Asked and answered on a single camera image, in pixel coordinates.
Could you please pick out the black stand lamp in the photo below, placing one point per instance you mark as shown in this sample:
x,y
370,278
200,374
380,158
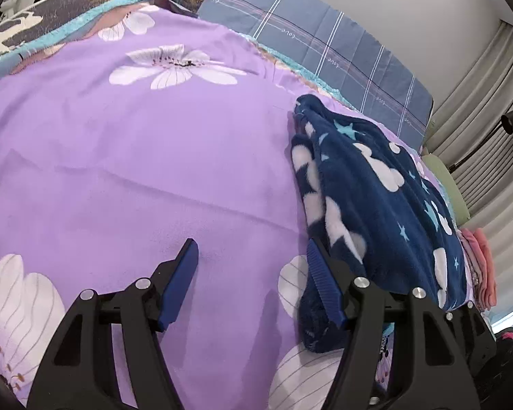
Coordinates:
x,y
509,121

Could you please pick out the light green pillow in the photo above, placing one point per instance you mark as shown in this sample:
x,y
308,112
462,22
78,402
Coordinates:
x,y
449,192

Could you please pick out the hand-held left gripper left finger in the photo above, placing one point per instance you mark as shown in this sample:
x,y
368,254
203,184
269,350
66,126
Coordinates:
x,y
179,286

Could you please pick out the blue plaid pillow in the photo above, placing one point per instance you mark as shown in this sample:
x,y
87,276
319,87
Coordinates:
x,y
325,38

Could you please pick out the purple floral blanket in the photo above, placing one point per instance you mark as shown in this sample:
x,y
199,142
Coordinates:
x,y
132,158

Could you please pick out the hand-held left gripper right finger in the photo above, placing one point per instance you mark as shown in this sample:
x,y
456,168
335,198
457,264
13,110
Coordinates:
x,y
325,286

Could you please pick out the dark deer print blanket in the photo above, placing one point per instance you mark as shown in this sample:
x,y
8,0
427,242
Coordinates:
x,y
68,6

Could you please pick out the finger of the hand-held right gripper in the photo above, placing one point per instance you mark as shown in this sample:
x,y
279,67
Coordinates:
x,y
474,337

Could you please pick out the navy star print fleece garment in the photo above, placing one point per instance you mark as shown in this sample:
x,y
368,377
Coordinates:
x,y
367,205

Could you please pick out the light pink folded garment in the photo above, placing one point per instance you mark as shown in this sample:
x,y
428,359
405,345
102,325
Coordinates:
x,y
470,260

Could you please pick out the salmon pink garment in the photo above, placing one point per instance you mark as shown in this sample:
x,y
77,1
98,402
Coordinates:
x,y
486,264

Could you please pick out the beige curtain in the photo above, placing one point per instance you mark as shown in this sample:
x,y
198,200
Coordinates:
x,y
496,72

